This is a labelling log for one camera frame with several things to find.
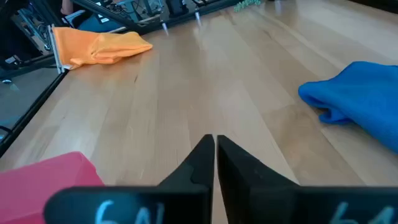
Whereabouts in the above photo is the silver metal bracket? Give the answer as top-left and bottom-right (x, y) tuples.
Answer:
(48, 24), (67, 75)

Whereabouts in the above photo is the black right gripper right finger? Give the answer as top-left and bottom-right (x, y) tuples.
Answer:
(216, 134), (398, 224)

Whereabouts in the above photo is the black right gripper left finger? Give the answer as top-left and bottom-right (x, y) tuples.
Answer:
(44, 134), (215, 224)

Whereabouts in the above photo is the blue microfiber towel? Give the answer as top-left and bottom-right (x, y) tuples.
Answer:
(297, 61), (398, 154)

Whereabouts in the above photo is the blue chair seat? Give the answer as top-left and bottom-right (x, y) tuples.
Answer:
(77, 14), (125, 34)

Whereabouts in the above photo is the orange microfiber towel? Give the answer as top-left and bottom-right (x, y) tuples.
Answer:
(52, 26), (154, 70)

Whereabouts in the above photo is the green potted succulent plant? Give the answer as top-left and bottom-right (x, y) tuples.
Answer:
(233, 0), (262, 13)

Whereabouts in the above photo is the pink plastic basket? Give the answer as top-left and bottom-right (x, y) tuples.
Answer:
(0, 151), (105, 224)

